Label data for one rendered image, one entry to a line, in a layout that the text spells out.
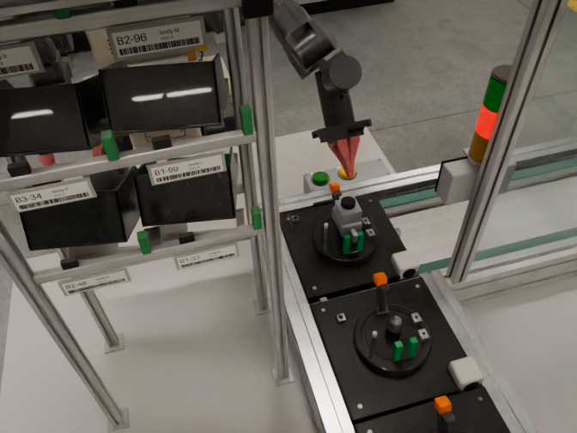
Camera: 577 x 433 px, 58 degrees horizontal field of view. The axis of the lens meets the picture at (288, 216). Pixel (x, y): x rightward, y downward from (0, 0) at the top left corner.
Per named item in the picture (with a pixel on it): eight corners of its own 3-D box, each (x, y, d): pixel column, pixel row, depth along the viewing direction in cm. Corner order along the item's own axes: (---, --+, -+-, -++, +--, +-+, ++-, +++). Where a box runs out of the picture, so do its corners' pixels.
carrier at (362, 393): (310, 310, 104) (310, 271, 95) (421, 282, 108) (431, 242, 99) (352, 426, 88) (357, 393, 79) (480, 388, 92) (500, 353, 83)
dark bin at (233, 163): (169, 170, 98) (163, 131, 95) (239, 164, 99) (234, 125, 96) (142, 227, 72) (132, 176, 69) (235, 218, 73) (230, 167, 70)
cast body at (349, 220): (331, 216, 111) (332, 192, 106) (350, 211, 112) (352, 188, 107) (344, 245, 105) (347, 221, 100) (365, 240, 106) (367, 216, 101)
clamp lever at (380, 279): (374, 307, 98) (373, 273, 95) (385, 305, 99) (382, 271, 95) (382, 318, 95) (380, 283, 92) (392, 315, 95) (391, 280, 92)
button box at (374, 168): (303, 191, 135) (302, 173, 130) (379, 174, 138) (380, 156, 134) (311, 209, 130) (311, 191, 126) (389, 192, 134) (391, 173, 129)
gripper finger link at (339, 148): (380, 172, 96) (370, 121, 95) (343, 179, 95) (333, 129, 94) (368, 173, 102) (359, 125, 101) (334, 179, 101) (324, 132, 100)
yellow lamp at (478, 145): (462, 149, 89) (469, 125, 85) (488, 143, 90) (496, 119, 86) (477, 167, 85) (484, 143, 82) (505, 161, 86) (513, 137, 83)
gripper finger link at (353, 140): (367, 174, 95) (358, 124, 94) (331, 182, 94) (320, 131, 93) (356, 175, 102) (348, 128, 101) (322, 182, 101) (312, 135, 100)
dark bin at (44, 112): (57, 114, 84) (47, 67, 81) (139, 108, 85) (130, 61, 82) (-27, 160, 58) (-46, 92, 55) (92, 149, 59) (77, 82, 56)
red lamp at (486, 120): (469, 125, 85) (476, 99, 82) (496, 118, 86) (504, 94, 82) (485, 143, 82) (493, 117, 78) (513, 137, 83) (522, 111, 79)
